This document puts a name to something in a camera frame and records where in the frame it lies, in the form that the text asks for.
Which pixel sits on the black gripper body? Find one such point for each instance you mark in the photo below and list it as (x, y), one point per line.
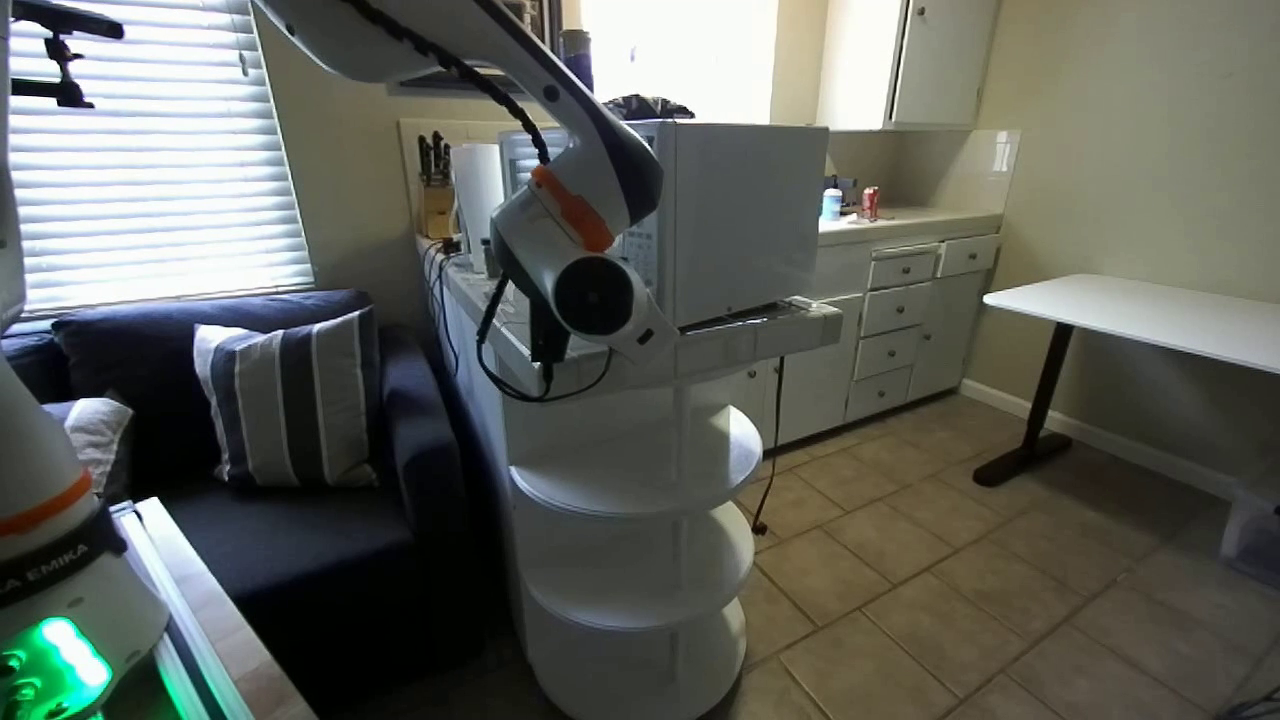
(551, 323)

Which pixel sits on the white microwave oven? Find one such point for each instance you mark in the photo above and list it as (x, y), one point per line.
(746, 212)

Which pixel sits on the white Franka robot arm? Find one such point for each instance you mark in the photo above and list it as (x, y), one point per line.
(401, 34)

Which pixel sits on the white paper towel roll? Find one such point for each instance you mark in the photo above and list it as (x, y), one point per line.
(472, 184)

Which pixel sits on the wooden knife block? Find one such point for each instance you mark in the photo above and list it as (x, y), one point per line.
(438, 212)

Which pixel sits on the small dark item pile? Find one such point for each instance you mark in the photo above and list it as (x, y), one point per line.
(654, 109)

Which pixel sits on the white tiled counter shelf unit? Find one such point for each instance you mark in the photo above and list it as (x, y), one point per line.
(627, 563)

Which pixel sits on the blue yellow spray can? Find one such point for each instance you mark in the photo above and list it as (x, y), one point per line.
(582, 60)

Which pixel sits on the blue white striped pillow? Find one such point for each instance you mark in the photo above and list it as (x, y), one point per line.
(287, 401)

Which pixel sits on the navy blue sofa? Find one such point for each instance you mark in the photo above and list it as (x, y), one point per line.
(321, 563)

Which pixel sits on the red drink can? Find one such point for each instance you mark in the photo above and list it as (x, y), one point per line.
(871, 206)

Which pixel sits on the white kitchen cabinet unit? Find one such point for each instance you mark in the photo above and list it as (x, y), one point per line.
(906, 323)

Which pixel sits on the plain white pillow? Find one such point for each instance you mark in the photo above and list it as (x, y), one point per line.
(93, 434)

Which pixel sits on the white desk with black leg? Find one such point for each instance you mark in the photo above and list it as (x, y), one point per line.
(1147, 312)

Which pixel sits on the dark framed wall picture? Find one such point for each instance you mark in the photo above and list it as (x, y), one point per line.
(544, 18)

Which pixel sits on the white upper wall cabinet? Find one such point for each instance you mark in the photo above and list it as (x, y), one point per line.
(935, 60)

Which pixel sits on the white wall outlet plate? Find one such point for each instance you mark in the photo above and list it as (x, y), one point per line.
(1004, 151)

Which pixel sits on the black camera stand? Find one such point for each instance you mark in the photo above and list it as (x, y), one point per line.
(64, 18)

